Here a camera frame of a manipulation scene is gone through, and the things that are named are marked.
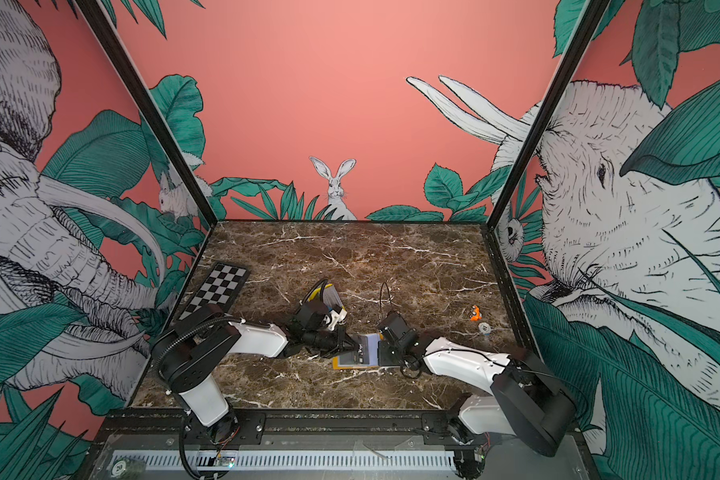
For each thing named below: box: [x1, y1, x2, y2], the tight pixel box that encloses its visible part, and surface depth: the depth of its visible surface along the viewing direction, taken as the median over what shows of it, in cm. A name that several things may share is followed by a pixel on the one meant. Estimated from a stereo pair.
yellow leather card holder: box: [332, 333, 380, 370], surface depth 86 cm
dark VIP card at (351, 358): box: [338, 338, 370, 366], surface depth 85 cm
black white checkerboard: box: [178, 262, 250, 321], surface depth 99 cm
